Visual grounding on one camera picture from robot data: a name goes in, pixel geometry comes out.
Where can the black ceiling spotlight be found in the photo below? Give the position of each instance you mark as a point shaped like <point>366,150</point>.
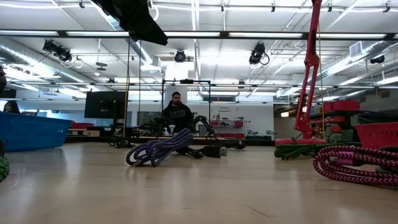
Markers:
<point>377,59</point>
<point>256,54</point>
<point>180,56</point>
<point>57,51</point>

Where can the white cart with red bins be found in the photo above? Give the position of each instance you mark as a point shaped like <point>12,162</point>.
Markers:
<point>238,123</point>

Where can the red plastic basket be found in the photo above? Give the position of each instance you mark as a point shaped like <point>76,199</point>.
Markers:
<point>377,135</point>

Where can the black aluminium rig frame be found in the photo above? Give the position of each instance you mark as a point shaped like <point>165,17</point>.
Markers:
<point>224,34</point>

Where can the red flat box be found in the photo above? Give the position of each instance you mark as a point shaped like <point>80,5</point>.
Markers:
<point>82,125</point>

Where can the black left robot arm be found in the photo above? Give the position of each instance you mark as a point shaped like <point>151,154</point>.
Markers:
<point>2,81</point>

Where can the wooden crate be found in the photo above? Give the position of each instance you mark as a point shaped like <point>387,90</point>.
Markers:
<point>91,133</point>

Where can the blue plastic basket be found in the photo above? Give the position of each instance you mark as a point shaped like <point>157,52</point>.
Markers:
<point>34,132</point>

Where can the black monitor screen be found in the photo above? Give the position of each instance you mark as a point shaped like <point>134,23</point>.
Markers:
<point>102,104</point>

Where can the black background robot arm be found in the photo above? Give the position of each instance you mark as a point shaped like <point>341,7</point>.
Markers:
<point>203,119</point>

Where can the red storage bin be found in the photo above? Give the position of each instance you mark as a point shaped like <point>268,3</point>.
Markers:
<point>342,105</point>

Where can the person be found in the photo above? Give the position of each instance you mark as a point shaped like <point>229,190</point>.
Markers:
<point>178,116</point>
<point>12,107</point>

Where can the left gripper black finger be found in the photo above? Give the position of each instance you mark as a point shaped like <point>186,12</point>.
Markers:
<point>146,31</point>

